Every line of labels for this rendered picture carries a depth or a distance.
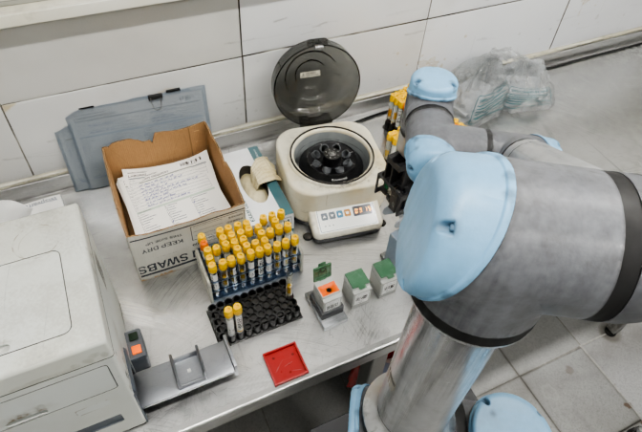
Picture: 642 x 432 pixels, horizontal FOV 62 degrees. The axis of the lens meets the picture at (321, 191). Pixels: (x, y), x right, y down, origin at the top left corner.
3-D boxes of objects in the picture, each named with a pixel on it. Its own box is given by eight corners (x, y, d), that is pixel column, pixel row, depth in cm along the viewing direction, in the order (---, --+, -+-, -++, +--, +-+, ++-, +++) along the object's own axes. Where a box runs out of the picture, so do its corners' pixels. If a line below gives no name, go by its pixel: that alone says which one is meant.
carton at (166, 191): (139, 284, 113) (123, 239, 102) (114, 191, 130) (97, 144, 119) (250, 248, 121) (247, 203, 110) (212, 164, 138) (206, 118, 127)
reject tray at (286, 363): (275, 387, 99) (275, 385, 99) (262, 356, 103) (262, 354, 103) (309, 373, 101) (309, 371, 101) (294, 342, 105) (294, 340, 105)
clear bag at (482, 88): (461, 140, 150) (480, 86, 136) (416, 110, 158) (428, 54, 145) (515, 106, 162) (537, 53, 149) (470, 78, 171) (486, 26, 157)
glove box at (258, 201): (250, 246, 121) (248, 219, 114) (219, 176, 135) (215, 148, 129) (301, 229, 125) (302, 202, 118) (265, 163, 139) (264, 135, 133)
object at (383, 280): (378, 298, 113) (383, 280, 108) (368, 281, 116) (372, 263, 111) (395, 292, 115) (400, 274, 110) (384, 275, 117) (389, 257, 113)
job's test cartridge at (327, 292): (322, 317, 108) (324, 301, 103) (311, 299, 111) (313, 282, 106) (340, 311, 109) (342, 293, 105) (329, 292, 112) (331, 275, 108)
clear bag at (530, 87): (496, 115, 158) (510, 75, 148) (479, 81, 170) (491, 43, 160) (561, 114, 161) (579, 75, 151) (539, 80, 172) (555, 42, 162)
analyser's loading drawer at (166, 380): (123, 421, 92) (117, 409, 88) (117, 386, 96) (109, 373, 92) (238, 375, 98) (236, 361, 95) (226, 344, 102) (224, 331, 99)
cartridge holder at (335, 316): (324, 332, 107) (325, 322, 105) (304, 296, 113) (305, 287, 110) (348, 321, 109) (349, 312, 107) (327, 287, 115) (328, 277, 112)
